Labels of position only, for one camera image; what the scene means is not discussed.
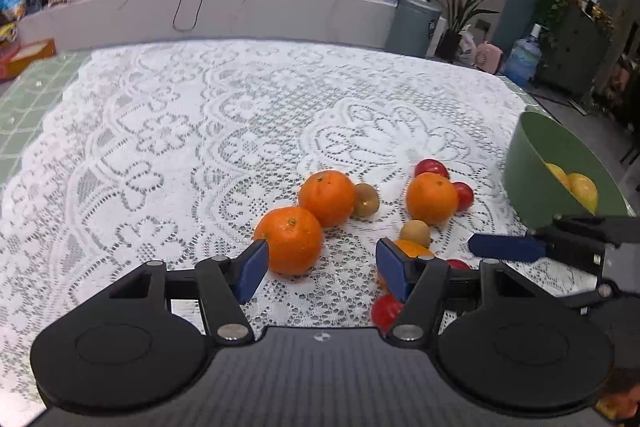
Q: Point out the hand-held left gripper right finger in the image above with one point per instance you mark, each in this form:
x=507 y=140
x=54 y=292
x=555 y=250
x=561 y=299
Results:
x=392 y=268

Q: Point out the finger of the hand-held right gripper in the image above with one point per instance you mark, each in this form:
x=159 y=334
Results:
x=505 y=247

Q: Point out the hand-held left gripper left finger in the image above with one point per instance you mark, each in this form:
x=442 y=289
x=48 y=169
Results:
x=252 y=269

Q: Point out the red tomato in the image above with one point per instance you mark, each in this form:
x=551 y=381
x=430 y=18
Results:
x=431 y=168
x=464 y=196
x=384 y=311
x=457 y=264

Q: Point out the green bowl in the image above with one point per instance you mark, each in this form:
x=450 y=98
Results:
x=535 y=187

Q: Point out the orange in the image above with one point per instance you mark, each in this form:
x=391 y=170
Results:
x=432 y=198
x=292 y=237
x=327 y=197
x=415 y=249

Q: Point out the brown kiwi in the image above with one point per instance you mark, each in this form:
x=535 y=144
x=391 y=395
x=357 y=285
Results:
x=415 y=233
x=366 y=201

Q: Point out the yellow apple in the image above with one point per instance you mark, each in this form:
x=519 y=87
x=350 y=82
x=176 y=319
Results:
x=556 y=173
x=582 y=189

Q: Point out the blue water bottle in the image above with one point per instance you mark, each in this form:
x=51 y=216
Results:
x=522 y=59

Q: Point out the pink small heater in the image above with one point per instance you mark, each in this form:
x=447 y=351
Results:
x=489 y=57

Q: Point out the white plastic bag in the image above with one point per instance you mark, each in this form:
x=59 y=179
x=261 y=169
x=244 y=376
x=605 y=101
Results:
x=467 y=47

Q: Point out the green cabinet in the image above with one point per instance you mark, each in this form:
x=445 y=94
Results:
x=575 y=52

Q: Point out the tall potted plant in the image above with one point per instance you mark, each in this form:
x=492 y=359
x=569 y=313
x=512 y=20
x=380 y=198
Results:
x=452 y=42

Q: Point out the grey pedal bin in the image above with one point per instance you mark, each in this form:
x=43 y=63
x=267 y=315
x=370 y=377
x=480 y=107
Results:
x=412 y=27

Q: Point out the white marble media console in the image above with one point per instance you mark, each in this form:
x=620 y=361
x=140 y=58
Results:
x=250 y=14

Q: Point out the orange cardboard box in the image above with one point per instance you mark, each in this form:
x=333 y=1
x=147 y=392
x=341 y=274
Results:
x=30 y=54

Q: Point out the blue snack bag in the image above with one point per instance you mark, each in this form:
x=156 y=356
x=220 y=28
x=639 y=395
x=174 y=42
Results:
x=11 y=7

